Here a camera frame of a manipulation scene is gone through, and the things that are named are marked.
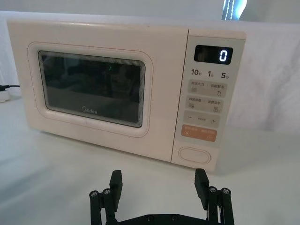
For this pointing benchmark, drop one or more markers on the white table cloth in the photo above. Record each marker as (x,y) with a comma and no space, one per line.
(47,168)

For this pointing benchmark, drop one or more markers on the cream microwave oven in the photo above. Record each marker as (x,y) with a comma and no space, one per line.
(164,82)

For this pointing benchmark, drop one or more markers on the white power strip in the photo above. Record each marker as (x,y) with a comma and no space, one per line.
(3,96)

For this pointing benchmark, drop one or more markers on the oven control panel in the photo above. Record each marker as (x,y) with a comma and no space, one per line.
(206,98)

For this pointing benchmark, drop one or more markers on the white curtain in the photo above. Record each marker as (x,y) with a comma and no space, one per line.
(117,7)

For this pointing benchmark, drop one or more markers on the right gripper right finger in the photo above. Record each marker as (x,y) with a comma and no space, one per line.
(202,187)

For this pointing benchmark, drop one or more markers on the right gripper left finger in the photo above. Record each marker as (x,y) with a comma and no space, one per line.
(115,187)

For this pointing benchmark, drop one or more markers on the oval oven door button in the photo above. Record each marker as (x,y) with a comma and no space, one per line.
(194,154)

